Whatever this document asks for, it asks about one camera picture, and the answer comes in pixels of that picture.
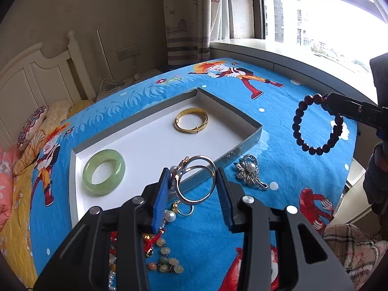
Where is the rose gold hoop jewelry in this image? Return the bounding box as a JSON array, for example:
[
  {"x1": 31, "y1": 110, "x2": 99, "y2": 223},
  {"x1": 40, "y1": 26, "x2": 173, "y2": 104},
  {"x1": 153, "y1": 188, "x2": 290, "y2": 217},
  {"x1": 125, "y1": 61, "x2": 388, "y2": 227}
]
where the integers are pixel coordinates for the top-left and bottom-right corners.
[{"x1": 174, "y1": 155, "x2": 217, "y2": 204}]

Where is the wall socket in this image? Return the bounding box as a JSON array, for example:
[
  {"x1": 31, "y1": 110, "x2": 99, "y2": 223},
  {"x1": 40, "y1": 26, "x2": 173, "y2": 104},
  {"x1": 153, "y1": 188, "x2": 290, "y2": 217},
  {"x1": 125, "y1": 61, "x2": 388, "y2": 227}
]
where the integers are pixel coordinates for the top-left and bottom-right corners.
[{"x1": 117, "y1": 45, "x2": 138, "y2": 61}]

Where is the grey shallow cardboard box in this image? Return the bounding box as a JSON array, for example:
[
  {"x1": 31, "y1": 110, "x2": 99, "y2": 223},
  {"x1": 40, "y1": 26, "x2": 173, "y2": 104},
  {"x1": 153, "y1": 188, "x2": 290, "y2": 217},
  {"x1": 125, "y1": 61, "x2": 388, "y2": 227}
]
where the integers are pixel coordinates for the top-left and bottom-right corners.
[{"x1": 69, "y1": 87, "x2": 263, "y2": 228}]

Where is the plaid blanket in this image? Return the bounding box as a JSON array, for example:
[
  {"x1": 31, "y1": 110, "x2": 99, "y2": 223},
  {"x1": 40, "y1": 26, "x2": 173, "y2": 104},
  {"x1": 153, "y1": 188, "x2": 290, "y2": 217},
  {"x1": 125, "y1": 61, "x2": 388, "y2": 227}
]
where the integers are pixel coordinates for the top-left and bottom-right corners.
[{"x1": 321, "y1": 224, "x2": 388, "y2": 284}]

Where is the gold bangle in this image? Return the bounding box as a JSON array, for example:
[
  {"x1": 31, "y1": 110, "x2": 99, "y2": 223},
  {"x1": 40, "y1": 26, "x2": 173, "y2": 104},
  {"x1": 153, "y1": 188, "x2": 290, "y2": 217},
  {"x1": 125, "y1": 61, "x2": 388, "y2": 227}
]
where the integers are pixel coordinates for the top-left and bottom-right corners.
[{"x1": 174, "y1": 107, "x2": 210, "y2": 134}]

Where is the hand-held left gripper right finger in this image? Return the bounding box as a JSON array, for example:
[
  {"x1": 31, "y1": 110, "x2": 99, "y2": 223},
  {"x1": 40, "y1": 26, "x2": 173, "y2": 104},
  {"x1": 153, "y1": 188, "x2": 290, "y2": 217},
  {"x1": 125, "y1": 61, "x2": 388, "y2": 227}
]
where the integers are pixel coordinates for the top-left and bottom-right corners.
[{"x1": 216, "y1": 167, "x2": 355, "y2": 291}]

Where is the white wooden headboard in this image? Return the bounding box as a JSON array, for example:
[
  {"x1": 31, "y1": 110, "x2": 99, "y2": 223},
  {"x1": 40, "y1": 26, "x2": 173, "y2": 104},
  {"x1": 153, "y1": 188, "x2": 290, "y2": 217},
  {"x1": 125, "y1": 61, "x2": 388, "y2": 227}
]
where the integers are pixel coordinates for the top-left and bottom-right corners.
[{"x1": 0, "y1": 31, "x2": 97, "y2": 146}]

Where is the blue printed bedsheet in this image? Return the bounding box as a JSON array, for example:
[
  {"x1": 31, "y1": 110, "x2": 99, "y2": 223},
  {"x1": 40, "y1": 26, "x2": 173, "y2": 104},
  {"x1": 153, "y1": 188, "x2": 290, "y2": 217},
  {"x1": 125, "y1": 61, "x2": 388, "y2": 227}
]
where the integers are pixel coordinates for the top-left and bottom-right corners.
[{"x1": 29, "y1": 58, "x2": 358, "y2": 291}]

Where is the yellow green bead bracelet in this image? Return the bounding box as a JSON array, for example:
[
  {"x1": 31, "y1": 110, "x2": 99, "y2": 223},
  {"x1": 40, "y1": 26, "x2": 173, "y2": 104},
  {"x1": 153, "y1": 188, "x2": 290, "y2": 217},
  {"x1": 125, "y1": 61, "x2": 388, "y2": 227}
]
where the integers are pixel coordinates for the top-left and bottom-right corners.
[{"x1": 147, "y1": 245, "x2": 184, "y2": 274}]

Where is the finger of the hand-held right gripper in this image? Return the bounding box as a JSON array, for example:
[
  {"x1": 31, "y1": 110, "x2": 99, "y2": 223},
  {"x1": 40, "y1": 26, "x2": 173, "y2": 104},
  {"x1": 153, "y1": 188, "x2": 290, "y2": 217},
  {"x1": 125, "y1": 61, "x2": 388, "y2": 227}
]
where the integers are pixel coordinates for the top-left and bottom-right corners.
[{"x1": 321, "y1": 92, "x2": 388, "y2": 128}]

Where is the red bead bracelet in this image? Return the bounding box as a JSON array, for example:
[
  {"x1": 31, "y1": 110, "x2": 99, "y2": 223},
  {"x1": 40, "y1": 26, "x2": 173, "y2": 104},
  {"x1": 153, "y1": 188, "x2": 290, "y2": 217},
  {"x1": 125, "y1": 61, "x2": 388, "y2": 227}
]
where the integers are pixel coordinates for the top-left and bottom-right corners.
[{"x1": 292, "y1": 93, "x2": 344, "y2": 156}]

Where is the window sill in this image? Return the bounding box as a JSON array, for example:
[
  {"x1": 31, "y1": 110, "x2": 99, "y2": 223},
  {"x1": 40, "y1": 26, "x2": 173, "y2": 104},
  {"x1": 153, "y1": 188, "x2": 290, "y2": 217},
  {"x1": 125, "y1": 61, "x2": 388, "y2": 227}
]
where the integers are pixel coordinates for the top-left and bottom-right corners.
[{"x1": 209, "y1": 38, "x2": 379, "y2": 104}]

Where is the green jade bangle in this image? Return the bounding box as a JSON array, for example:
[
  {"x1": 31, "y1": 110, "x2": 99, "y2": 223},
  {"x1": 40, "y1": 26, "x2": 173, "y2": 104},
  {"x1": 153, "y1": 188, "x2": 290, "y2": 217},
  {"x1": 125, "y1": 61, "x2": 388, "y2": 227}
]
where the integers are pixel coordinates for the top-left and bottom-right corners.
[{"x1": 82, "y1": 149, "x2": 126, "y2": 195}]

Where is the white cabinet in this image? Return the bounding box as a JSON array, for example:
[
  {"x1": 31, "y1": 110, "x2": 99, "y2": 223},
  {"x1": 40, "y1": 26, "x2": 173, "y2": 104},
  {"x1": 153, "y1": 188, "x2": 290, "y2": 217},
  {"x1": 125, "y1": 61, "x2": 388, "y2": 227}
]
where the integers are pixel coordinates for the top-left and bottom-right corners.
[{"x1": 333, "y1": 158, "x2": 372, "y2": 228}]

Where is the patterned curtain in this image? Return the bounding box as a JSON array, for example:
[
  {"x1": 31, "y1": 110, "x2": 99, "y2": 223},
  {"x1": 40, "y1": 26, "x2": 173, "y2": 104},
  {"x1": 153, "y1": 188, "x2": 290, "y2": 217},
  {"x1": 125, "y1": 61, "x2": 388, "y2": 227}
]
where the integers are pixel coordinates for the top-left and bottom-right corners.
[{"x1": 162, "y1": 0, "x2": 213, "y2": 66}]

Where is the gold ring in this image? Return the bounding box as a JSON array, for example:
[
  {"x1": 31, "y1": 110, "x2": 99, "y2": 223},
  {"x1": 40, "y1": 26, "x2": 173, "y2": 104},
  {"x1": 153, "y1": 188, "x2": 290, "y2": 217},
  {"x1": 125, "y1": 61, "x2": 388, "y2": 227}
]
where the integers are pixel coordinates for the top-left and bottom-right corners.
[{"x1": 172, "y1": 202, "x2": 194, "y2": 216}]

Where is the silver pearl brooch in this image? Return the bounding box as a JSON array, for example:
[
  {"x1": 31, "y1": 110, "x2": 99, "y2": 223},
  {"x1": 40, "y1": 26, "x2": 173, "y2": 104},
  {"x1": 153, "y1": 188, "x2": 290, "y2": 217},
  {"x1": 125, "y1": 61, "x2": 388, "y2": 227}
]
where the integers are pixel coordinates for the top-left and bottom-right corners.
[{"x1": 233, "y1": 154, "x2": 270, "y2": 191}]

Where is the pink floral quilt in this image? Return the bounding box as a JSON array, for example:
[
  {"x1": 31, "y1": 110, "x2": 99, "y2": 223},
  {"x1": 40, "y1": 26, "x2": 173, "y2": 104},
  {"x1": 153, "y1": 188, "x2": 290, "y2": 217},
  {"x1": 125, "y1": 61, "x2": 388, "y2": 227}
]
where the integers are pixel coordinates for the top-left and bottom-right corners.
[{"x1": 0, "y1": 145, "x2": 23, "y2": 234}]

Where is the white cable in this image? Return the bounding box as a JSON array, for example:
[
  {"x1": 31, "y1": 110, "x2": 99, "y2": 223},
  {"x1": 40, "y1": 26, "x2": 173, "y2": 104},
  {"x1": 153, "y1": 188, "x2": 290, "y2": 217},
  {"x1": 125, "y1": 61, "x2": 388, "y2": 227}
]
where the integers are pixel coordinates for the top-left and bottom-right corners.
[{"x1": 100, "y1": 70, "x2": 161, "y2": 93}]

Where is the embroidered pillow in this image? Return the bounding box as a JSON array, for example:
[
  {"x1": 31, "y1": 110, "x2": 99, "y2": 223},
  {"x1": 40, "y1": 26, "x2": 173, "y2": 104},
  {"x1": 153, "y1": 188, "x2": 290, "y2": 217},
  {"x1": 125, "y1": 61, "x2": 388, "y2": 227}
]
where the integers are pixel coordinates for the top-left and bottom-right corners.
[{"x1": 16, "y1": 106, "x2": 48, "y2": 151}]

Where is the yellow pillow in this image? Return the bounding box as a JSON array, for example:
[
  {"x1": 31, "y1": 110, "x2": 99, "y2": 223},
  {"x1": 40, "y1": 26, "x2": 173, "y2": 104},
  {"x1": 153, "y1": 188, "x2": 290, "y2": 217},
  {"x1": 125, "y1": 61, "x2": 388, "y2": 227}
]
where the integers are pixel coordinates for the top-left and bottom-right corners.
[{"x1": 45, "y1": 99, "x2": 94, "y2": 122}]

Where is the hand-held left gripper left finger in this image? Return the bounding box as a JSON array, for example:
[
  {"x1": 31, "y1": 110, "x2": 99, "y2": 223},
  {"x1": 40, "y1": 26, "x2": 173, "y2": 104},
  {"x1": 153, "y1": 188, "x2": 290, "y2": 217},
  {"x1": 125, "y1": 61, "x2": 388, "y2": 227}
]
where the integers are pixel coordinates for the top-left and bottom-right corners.
[{"x1": 33, "y1": 167, "x2": 175, "y2": 291}]

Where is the window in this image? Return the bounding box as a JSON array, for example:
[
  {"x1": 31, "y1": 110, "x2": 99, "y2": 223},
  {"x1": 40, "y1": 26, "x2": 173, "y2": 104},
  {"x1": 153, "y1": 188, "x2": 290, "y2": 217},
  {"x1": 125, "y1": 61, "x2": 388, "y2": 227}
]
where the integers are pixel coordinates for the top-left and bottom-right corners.
[{"x1": 261, "y1": 0, "x2": 388, "y2": 76}]

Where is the white sheer curtain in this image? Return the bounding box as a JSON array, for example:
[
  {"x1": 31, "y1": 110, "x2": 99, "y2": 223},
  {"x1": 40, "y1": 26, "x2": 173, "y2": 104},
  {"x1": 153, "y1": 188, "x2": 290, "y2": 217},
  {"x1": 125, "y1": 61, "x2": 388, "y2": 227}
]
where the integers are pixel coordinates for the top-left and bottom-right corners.
[{"x1": 209, "y1": 0, "x2": 234, "y2": 41}]

